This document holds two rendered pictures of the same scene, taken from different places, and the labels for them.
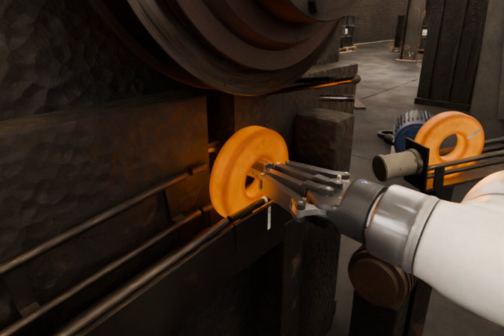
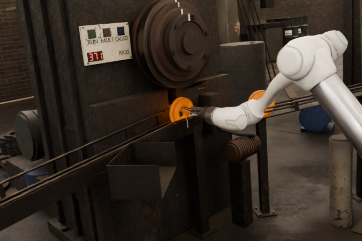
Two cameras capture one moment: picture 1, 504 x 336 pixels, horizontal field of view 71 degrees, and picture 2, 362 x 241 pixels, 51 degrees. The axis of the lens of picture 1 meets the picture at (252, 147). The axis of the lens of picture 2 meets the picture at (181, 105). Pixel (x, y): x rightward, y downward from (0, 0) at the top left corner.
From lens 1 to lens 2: 1.50 m
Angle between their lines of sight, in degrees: 10
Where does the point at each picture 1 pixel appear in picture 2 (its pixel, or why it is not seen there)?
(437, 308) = (293, 193)
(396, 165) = not seen: hidden behind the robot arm
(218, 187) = (171, 113)
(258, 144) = (182, 101)
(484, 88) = not seen: outside the picture
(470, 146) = not seen: hidden behind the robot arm
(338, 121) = (211, 95)
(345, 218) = (201, 115)
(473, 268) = (219, 117)
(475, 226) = (221, 110)
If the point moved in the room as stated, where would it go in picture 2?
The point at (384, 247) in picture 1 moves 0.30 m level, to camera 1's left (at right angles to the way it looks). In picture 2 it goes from (207, 119) to (147, 122)
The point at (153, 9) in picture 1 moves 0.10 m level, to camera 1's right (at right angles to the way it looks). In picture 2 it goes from (155, 72) to (175, 70)
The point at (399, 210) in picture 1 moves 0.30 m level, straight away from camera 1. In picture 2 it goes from (210, 110) to (234, 97)
